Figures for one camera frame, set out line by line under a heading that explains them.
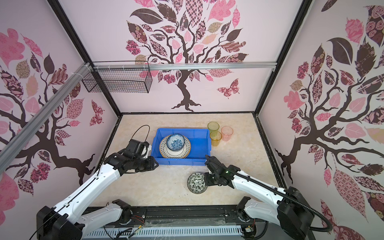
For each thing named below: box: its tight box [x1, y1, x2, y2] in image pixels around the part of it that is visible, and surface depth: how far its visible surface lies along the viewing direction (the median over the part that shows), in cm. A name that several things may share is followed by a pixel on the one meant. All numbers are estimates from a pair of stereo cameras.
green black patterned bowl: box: [187, 172, 208, 194], surface depth 85 cm
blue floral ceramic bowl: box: [166, 133, 185, 151], surface depth 95 cm
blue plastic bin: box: [150, 128, 212, 166], surface depth 97 cm
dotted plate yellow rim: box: [159, 134, 192, 159], surface depth 94 cm
